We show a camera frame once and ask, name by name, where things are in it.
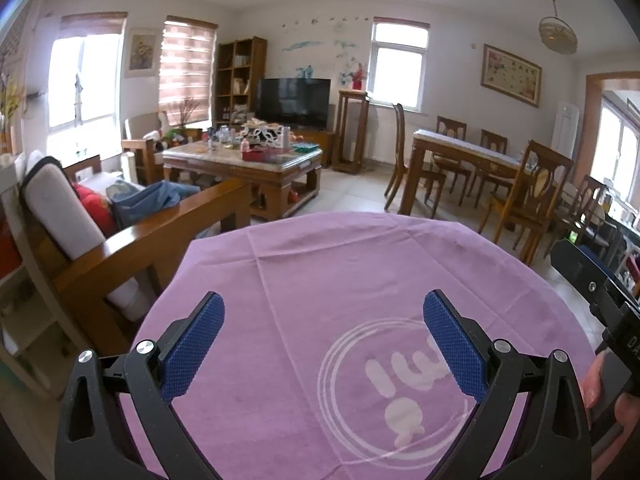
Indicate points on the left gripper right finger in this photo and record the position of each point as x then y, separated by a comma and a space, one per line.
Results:
528, 422

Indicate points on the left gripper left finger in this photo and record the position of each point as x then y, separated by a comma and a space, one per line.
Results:
94, 440

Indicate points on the wooden dining chair front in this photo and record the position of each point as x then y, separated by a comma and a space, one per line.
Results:
533, 197

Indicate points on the white air conditioner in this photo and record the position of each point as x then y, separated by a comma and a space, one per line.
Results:
565, 129

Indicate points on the wooden sofa with cushions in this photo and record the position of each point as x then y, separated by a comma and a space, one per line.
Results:
76, 290

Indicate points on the red cushion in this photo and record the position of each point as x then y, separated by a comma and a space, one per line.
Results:
98, 208

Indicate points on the purple tablecloth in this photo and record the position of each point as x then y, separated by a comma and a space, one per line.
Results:
324, 368

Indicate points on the blue jeans cloth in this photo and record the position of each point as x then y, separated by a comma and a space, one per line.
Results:
132, 203

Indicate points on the hanging pendant lamp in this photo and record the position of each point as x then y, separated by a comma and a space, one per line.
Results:
556, 35

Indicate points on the wooden coffee table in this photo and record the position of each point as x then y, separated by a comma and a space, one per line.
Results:
281, 182

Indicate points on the tall wooden stand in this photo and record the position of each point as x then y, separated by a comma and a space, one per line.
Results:
350, 129

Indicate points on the wooden tv cabinet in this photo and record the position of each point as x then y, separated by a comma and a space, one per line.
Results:
304, 140

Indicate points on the black television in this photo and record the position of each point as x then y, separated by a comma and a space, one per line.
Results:
294, 102

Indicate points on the small framed painting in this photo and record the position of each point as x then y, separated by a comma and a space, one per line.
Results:
142, 53

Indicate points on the pink window blind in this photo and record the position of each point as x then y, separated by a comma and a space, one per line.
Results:
187, 60

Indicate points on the wooden bookshelf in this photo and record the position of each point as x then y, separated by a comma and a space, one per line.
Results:
240, 66

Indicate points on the framed wall picture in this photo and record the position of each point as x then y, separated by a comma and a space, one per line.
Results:
511, 75

